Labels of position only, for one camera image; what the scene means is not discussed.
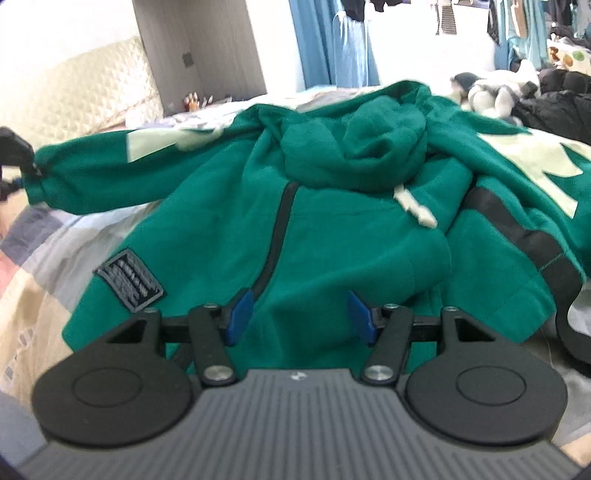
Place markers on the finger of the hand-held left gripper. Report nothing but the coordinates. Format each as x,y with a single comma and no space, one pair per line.
7,189
16,147

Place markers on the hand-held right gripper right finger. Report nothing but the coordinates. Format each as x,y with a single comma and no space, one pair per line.
360,318

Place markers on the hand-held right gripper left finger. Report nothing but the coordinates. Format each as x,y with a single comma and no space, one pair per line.
240,318

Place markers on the green hoodie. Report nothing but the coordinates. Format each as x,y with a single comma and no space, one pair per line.
323,240

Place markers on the row of hanging clothes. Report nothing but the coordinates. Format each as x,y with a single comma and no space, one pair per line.
521,27

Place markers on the cream quilted headboard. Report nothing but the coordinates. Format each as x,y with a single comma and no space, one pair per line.
69,92

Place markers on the patchwork bed sheet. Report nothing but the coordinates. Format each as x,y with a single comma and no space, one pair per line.
37,286

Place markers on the group of small bottles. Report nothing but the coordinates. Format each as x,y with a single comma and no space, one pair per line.
193,104

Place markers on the white grey plush toy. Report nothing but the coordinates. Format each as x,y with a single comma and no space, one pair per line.
489,94

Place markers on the light blue hanging garment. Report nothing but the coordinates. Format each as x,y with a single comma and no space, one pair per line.
353,55

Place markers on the blue curtain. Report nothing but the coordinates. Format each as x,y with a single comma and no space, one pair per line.
314,46

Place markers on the black puffer jacket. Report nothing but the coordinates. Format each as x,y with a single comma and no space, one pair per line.
558,110

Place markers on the black hanging garment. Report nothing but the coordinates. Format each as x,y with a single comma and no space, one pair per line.
355,9

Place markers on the striped hanging garment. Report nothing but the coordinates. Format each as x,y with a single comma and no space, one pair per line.
447,21

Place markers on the polka dot pillow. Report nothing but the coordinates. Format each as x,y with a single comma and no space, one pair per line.
572,57

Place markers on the grey wall switch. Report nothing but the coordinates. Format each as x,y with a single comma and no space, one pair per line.
187,60

